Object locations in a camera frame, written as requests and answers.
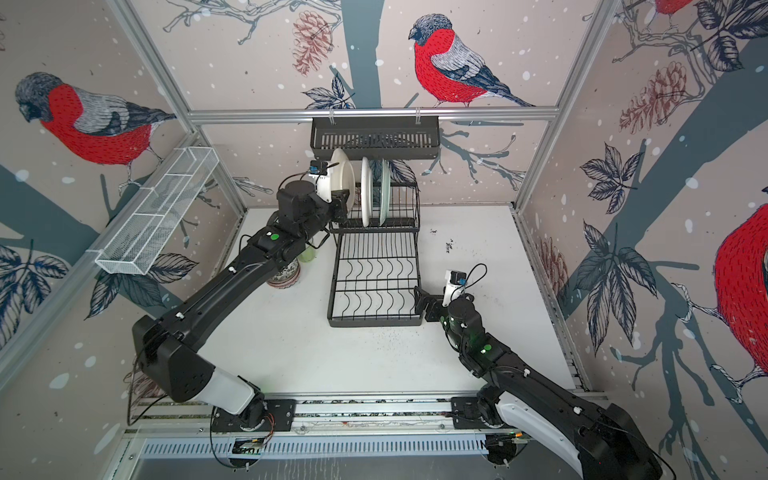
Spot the green glass tumbler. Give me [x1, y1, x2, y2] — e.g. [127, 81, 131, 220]
[298, 243, 317, 263]

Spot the cream plate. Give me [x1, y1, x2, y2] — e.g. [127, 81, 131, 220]
[329, 148, 356, 212]

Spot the pink floral bowl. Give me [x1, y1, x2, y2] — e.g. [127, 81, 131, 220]
[267, 259, 300, 285]

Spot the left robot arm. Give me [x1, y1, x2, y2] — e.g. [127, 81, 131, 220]
[132, 180, 355, 428]

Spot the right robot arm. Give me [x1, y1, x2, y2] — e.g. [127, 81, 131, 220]
[414, 288, 663, 479]

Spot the black two-tier dish rack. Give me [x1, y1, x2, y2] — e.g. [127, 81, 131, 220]
[326, 182, 427, 328]

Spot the white plate middle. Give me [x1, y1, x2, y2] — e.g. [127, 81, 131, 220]
[360, 157, 373, 228]

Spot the green plate right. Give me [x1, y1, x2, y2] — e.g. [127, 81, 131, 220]
[379, 160, 391, 226]

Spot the aluminium top crossbar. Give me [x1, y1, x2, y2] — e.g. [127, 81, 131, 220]
[187, 106, 560, 126]

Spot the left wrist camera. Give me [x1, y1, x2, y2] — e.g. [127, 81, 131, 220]
[308, 159, 332, 203]

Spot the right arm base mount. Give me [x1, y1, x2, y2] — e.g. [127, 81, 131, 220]
[448, 395, 534, 431]

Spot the aluminium front rail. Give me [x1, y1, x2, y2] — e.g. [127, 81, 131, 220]
[126, 394, 456, 438]

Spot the black hanging wire shelf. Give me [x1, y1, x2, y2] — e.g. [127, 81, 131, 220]
[310, 116, 441, 161]

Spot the white mesh wall basket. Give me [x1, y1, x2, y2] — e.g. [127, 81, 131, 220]
[95, 146, 219, 275]

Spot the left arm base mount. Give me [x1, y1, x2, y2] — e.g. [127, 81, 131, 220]
[210, 398, 297, 434]

